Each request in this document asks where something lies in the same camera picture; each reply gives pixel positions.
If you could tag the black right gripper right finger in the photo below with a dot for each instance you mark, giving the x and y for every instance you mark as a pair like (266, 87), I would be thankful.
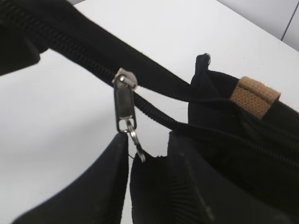
(223, 201)

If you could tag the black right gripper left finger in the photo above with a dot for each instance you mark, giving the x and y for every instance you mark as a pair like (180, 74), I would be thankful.
(96, 197)

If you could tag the silver zipper pull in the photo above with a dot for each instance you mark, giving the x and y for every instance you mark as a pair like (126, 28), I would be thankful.
(124, 84)

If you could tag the black tote bag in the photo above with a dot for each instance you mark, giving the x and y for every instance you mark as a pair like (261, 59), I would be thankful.
(238, 125)

